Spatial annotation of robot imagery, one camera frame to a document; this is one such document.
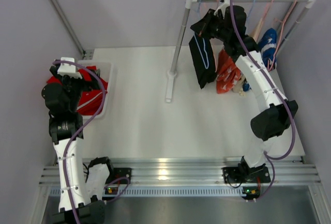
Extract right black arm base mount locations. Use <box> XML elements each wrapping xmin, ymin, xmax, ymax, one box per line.
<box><xmin>222</xmin><ymin>165</ymin><xmax>271</xmax><ymax>184</ymax></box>

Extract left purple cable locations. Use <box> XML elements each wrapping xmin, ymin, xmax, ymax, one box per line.
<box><xmin>53</xmin><ymin>59</ymin><xmax>130</xmax><ymax>224</ymax></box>

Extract purple cable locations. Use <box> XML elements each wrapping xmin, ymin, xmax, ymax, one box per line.
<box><xmin>222</xmin><ymin>0</ymin><xmax>296</xmax><ymax>202</ymax></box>
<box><xmin>53</xmin><ymin>59</ymin><xmax>130</xmax><ymax>224</ymax></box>

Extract metal clothes rack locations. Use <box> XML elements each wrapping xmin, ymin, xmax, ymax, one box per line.
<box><xmin>165</xmin><ymin>0</ymin><xmax>316</xmax><ymax>103</ymax></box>

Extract blue white patterned garment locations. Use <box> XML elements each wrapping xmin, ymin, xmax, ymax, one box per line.
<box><xmin>243</xmin><ymin>27</ymin><xmax>278</xmax><ymax>92</ymax></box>

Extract white plastic basket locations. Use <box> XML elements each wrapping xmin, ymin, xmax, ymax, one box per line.
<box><xmin>77</xmin><ymin>60</ymin><xmax>114</xmax><ymax>121</ymax></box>

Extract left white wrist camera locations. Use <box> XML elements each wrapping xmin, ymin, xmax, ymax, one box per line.
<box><xmin>57</xmin><ymin>57</ymin><xmax>82</xmax><ymax>79</ymax></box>

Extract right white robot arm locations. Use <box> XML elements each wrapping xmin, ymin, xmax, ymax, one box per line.
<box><xmin>189</xmin><ymin>5</ymin><xmax>298</xmax><ymax>185</ymax></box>

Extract black trousers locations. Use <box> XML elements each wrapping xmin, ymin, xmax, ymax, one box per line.
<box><xmin>189</xmin><ymin>34</ymin><xmax>217</xmax><ymax>89</ymax></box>

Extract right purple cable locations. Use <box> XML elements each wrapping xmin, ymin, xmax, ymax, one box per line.
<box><xmin>222</xmin><ymin>0</ymin><xmax>296</xmax><ymax>202</ymax></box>

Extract pink hanger of blue garment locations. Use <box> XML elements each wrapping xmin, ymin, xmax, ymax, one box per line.
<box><xmin>267</xmin><ymin>0</ymin><xmax>297</xmax><ymax>71</ymax></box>

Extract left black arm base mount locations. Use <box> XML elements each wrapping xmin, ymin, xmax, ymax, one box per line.
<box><xmin>106</xmin><ymin>167</ymin><xmax>132</xmax><ymax>184</ymax></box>

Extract pink hanger of beige garment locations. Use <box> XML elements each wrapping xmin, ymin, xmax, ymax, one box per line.
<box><xmin>259</xmin><ymin>0</ymin><xmax>274</xmax><ymax>27</ymax></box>

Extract orange patterned garment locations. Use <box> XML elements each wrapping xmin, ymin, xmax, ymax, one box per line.
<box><xmin>216</xmin><ymin>49</ymin><xmax>241</xmax><ymax>94</ymax></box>

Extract red trousers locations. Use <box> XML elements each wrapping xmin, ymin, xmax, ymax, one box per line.
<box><xmin>46</xmin><ymin>65</ymin><xmax>109</xmax><ymax>116</ymax></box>

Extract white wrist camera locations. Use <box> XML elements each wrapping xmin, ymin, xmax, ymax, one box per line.
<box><xmin>214</xmin><ymin>0</ymin><xmax>230</xmax><ymax>16</ymax></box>
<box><xmin>57</xmin><ymin>57</ymin><xmax>82</xmax><ymax>79</ymax></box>

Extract pink hanger of black trousers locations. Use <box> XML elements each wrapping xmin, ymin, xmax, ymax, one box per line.
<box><xmin>197</xmin><ymin>0</ymin><xmax>219</xmax><ymax>71</ymax></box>

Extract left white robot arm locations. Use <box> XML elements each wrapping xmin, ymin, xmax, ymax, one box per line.
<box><xmin>41</xmin><ymin>59</ymin><xmax>114</xmax><ymax>223</ymax></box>

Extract beige garment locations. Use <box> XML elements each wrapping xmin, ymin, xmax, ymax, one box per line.
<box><xmin>231</xmin><ymin>17</ymin><xmax>266</xmax><ymax>97</ymax></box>

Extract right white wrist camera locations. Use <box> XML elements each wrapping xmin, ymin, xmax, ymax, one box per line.
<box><xmin>214</xmin><ymin>0</ymin><xmax>230</xmax><ymax>16</ymax></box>

